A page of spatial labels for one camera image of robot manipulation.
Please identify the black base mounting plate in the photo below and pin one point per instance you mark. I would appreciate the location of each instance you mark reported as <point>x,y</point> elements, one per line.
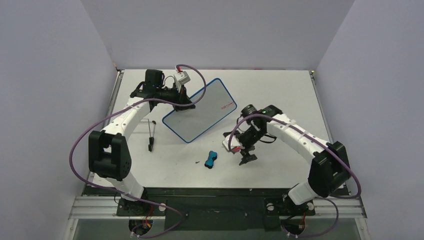
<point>214,209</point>

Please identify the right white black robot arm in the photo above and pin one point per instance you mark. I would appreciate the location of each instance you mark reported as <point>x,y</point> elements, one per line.
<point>328,161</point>

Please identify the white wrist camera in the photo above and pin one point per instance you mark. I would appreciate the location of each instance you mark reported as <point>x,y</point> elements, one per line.
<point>231,144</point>
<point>181,78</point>

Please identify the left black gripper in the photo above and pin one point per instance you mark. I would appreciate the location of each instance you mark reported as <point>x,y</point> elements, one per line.
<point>181,97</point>

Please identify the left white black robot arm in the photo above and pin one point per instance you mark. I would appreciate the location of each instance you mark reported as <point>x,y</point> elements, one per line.
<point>108,152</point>

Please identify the blue and black eraser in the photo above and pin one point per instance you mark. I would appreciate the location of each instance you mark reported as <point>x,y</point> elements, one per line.
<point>212,156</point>

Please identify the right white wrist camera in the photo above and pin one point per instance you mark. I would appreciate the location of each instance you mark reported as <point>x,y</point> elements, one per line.
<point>231,144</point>

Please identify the wire whiteboard stand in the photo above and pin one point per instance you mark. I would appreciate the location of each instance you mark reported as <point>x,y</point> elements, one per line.
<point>151,130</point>

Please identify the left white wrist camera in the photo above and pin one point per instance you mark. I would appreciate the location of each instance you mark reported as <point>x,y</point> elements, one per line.
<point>181,78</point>

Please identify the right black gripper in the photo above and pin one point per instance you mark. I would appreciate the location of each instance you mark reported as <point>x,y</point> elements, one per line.
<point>247,149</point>

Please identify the aluminium rail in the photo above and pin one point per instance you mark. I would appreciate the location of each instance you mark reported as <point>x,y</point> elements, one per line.
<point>106,207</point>

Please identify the blue framed whiteboard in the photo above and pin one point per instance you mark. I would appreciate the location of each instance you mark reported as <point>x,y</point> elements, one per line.
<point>215,104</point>

